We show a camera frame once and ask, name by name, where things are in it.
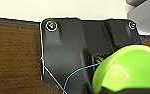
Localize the yellow-green bowl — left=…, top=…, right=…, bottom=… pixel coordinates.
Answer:
left=91, top=44, right=150, bottom=94

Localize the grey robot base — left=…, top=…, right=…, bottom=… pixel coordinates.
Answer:
left=39, top=17, right=150, bottom=94

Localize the round base bolt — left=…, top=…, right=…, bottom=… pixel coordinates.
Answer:
left=45, top=19, right=59, bottom=32
left=128, top=20, right=138, bottom=30

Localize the black-lid grey waste bin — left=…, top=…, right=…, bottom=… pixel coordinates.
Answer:
left=125, top=0, right=150, bottom=35

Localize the dark floor threshold strip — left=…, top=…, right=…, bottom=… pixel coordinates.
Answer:
left=0, top=16, right=43, bottom=25

